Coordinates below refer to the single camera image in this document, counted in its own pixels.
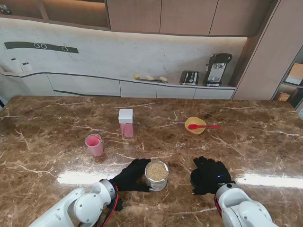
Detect orange printed box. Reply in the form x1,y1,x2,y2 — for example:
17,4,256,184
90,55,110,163
277,91,291,102

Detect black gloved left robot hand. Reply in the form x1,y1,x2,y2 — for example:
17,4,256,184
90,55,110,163
110,158,152,193

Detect red plastic scoop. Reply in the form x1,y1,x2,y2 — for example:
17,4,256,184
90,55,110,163
188,123,221,130

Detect pink plastic measuring cup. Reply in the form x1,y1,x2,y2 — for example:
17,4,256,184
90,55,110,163
85,133,104,157

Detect red black arm cables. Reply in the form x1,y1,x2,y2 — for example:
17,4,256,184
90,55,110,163
214,195,223,216
78,184,124,227

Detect beige cardboard box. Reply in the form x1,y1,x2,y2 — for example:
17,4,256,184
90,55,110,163
285,63,303,86

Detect brown wooden wall cabinets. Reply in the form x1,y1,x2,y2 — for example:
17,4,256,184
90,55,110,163
0,0,280,37

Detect black espresso machine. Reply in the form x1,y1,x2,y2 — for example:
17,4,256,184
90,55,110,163
202,52,232,87

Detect black silver toaster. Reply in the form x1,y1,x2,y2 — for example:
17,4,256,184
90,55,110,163
179,70,200,86

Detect red black right arm cables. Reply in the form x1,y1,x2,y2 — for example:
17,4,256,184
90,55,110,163
214,195,223,216

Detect white counter with drawers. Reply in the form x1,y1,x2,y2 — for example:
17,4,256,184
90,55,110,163
0,70,237,100

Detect red black left arm cables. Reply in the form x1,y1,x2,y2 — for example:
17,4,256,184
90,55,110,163
78,184,124,227

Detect brown tall cabinet panel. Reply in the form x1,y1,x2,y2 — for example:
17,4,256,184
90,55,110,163
232,0,303,101

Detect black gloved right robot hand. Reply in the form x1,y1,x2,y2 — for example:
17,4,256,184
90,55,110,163
191,156,236,196

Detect black wall panel with rings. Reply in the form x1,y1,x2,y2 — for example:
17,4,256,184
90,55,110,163
4,41,79,54

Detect clear grain jar with label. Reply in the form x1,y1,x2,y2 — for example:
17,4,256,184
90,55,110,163
144,160,170,192

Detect tall white bottle black cap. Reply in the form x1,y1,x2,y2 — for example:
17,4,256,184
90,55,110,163
10,58,21,73

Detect dark serving board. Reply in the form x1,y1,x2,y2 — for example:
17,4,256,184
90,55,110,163
138,78,169,84

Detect clear airtight container white lid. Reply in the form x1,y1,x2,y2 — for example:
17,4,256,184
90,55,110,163
118,108,134,139

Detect yellow plastic bowl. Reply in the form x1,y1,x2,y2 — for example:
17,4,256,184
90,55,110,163
184,116,206,135

